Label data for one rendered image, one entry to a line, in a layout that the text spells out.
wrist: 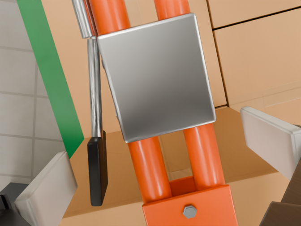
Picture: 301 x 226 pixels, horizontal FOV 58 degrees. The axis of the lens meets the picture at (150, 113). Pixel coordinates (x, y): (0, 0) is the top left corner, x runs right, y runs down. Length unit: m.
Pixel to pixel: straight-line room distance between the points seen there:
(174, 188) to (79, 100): 0.55
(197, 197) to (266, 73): 0.62
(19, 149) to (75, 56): 0.81
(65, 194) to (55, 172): 0.02
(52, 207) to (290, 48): 0.73
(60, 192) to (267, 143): 0.13
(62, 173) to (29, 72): 1.17
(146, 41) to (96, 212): 0.25
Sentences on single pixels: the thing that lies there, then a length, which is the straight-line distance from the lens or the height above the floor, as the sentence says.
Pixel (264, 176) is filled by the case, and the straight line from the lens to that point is 0.37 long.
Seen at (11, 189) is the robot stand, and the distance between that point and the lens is 1.46.
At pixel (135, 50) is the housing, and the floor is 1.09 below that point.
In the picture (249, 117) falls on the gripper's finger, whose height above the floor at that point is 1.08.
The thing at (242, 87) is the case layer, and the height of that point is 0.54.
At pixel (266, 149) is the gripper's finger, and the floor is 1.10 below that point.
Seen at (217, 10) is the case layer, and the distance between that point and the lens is 0.75.
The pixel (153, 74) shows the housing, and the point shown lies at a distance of 0.17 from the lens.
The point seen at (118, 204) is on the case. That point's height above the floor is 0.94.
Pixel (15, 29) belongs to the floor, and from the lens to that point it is 1.38.
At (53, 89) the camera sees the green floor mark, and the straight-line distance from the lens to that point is 1.32.
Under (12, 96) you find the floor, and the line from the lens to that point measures 1.39.
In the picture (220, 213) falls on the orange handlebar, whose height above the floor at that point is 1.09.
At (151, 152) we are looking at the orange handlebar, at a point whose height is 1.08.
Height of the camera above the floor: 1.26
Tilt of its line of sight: 79 degrees down
